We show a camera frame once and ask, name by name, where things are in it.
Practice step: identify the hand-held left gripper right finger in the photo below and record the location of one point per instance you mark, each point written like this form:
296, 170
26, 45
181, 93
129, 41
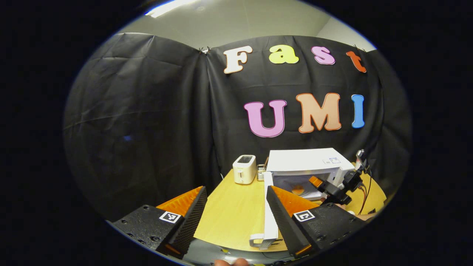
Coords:
286, 225

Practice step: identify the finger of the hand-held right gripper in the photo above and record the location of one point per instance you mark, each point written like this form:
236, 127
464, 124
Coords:
316, 181

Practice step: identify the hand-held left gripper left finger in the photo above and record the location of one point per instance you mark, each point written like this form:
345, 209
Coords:
188, 225

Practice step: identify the white square plate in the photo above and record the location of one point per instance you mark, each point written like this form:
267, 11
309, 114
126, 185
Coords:
312, 194

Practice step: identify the white microwave oven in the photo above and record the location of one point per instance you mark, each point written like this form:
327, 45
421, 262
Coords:
306, 159

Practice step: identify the small metal rack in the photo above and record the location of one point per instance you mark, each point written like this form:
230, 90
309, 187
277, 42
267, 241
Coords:
261, 171

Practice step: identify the white toaster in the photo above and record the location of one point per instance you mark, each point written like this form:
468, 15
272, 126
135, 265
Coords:
244, 170

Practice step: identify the ceiling light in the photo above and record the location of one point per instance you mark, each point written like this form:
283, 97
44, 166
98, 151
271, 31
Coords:
170, 7

